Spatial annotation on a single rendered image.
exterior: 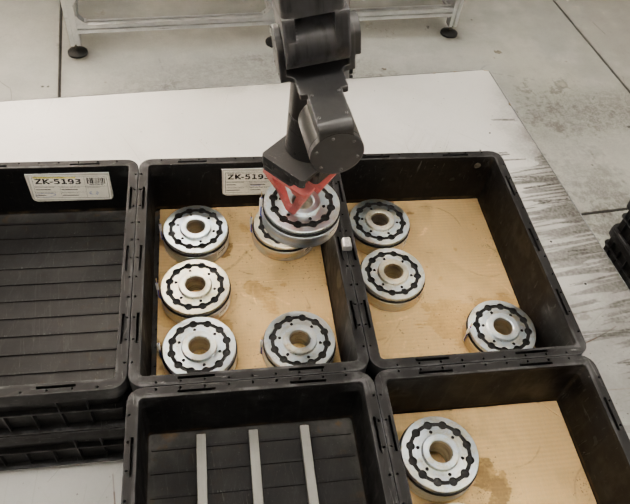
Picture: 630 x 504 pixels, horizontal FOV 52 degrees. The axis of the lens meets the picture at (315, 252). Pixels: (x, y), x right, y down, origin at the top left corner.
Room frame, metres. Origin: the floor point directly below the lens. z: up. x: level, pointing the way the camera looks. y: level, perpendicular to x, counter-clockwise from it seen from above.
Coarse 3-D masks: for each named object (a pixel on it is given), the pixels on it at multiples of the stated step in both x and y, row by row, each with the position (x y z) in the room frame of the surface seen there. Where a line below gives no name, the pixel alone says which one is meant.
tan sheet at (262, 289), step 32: (160, 256) 0.63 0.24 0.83; (224, 256) 0.65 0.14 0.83; (256, 256) 0.66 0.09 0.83; (320, 256) 0.67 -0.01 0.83; (256, 288) 0.59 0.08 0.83; (288, 288) 0.60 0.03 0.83; (320, 288) 0.61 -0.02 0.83; (160, 320) 0.51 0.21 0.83; (224, 320) 0.53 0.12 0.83; (256, 320) 0.53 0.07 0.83; (256, 352) 0.48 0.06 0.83
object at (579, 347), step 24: (504, 168) 0.83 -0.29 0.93; (336, 192) 0.72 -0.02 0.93; (528, 216) 0.73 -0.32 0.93; (360, 288) 0.55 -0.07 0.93; (552, 288) 0.59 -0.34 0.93; (360, 312) 0.51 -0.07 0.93; (576, 336) 0.51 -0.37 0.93; (384, 360) 0.44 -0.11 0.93; (408, 360) 0.44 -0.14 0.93; (432, 360) 0.45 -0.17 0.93; (456, 360) 0.45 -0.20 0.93; (480, 360) 0.46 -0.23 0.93; (504, 360) 0.46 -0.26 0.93
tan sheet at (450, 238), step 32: (416, 224) 0.77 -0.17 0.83; (448, 224) 0.78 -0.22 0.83; (480, 224) 0.80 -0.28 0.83; (416, 256) 0.70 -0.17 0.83; (448, 256) 0.71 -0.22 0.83; (480, 256) 0.72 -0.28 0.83; (448, 288) 0.64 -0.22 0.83; (480, 288) 0.65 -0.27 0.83; (384, 320) 0.57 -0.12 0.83; (416, 320) 0.57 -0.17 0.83; (448, 320) 0.58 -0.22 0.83; (384, 352) 0.51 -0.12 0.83; (416, 352) 0.52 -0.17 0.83; (448, 352) 0.53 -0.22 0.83
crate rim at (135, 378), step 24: (144, 168) 0.72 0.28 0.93; (144, 192) 0.68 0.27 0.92; (144, 216) 0.62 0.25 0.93; (144, 240) 0.58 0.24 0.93; (336, 240) 0.63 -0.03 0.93; (144, 264) 0.54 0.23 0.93; (360, 336) 0.47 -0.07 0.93; (360, 360) 0.43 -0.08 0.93; (144, 384) 0.36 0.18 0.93; (168, 384) 0.36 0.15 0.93
